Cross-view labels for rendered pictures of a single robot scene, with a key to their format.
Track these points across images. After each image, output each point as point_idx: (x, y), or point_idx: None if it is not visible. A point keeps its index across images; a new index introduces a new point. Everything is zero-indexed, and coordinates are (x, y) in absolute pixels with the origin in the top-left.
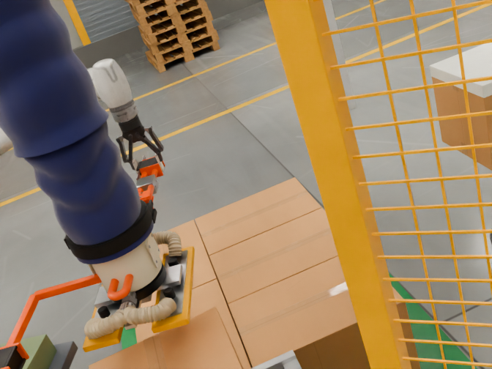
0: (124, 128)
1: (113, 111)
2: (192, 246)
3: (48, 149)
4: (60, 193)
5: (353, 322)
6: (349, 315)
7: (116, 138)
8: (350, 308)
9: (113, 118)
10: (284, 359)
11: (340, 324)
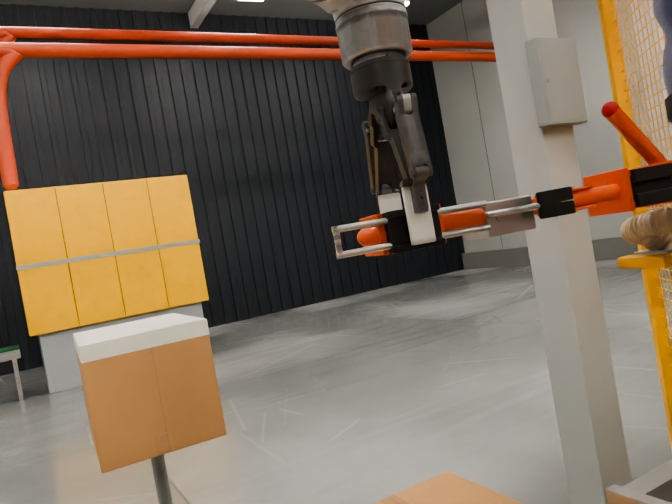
0: (411, 75)
1: (407, 16)
2: (619, 257)
3: None
4: None
5: (500, 494)
6: (486, 500)
7: (408, 93)
8: (471, 502)
9: (404, 33)
10: (629, 489)
11: (509, 503)
